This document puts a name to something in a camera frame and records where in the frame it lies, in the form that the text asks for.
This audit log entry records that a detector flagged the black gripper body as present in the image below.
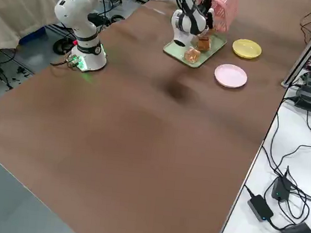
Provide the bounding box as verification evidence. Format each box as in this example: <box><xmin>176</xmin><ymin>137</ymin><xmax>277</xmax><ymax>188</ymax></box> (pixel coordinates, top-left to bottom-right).
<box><xmin>200</xmin><ymin>4</ymin><xmax>215</xmax><ymax>31</ymax></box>

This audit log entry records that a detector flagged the small pink plastic basket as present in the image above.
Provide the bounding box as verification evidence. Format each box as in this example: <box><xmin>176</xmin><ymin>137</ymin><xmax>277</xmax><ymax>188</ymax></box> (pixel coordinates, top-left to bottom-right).
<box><xmin>193</xmin><ymin>0</ymin><xmax>240</xmax><ymax>34</ymax></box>

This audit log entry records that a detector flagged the clear-wrapped bread pack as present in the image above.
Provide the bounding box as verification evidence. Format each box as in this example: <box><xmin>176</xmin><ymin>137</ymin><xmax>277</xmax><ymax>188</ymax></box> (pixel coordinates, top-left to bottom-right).
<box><xmin>184</xmin><ymin>46</ymin><xmax>202</xmax><ymax>64</ymax></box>
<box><xmin>196</xmin><ymin>36</ymin><xmax>211</xmax><ymax>53</ymax></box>

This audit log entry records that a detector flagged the green rectangular tray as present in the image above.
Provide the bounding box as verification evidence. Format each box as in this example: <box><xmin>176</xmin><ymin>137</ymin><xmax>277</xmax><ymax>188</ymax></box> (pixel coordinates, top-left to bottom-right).
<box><xmin>161</xmin><ymin>28</ymin><xmax>228</xmax><ymax>72</ymax></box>

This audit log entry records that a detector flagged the yellow round plate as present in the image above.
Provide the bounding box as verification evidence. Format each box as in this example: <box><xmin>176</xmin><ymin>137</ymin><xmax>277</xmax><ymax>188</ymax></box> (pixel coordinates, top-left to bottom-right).
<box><xmin>231</xmin><ymin>37</ymin><xmax>263</xmax><ymax>61</ymax></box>

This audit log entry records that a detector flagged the pinkish white round plate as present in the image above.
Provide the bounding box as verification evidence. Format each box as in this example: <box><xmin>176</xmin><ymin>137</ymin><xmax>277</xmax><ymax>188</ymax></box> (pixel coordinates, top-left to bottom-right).
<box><xmin>213</xmin><ymin>62</ymin><xmax>250</xmax><ymax>90</ymax></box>

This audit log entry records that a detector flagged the blue crate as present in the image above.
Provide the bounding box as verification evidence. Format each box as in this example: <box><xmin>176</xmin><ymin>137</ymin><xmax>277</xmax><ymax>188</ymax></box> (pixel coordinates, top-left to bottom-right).
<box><xmin>17</xmin><ymin>23</ymin><xmax>48</xmax><ymax>48</ymax></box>

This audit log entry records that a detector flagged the small black power adapter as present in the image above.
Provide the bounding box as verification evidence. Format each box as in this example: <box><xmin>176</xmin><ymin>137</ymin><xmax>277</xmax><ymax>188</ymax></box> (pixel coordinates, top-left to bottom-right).
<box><xmin>270</xmin><ymin>164</ymin><xmax>295</xmax><ymax>204</ymax></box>

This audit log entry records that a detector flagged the black power brick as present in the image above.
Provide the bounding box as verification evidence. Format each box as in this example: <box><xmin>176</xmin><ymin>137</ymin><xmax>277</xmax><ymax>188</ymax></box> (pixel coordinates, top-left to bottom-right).
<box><xmin>245</xmin><ymin>193</ymin><xmax>277</xmax><ymax>224</ymax></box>

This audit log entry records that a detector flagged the coiled black cable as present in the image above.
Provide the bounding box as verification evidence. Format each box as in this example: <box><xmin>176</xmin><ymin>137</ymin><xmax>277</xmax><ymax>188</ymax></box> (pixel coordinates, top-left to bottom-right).
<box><xmin>52</xmin><ymin>35</ymin><xmax>77</xmax><ymax>58</ymax></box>

